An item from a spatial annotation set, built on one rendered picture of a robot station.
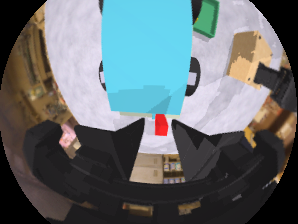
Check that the green tray floor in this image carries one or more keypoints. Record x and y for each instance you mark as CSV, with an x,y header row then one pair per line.
x,y
205,20

